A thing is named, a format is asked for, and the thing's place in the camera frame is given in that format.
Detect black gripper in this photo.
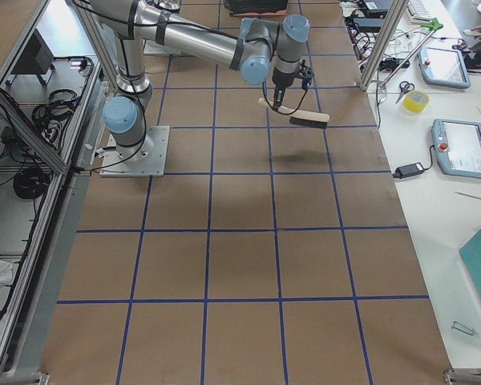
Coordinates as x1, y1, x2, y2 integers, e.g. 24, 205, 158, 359
272, 59, 313, 105

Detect beige hand brush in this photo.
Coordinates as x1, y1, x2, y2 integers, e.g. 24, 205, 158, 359
257, 98, 330, 129

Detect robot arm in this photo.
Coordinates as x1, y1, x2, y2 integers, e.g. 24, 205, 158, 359
74, 1, 313, 160

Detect black scissors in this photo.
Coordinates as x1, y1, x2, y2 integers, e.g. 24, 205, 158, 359
395, 81, 415, 103

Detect yellow tape roll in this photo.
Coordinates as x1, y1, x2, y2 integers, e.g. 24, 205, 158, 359
402, 90, 430, 114

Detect black power adapter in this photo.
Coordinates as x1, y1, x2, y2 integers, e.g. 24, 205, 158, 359
393, 162, 425, 179

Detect blue teach pendant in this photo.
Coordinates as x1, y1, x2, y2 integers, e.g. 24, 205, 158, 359
431, 119, 481, 179
418, 47, 471, 89

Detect aluminium frame post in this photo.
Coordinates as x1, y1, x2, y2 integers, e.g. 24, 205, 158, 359
359, 0, 408, 91

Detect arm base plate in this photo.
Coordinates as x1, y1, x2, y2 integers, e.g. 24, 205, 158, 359
99, 126, 170, 177

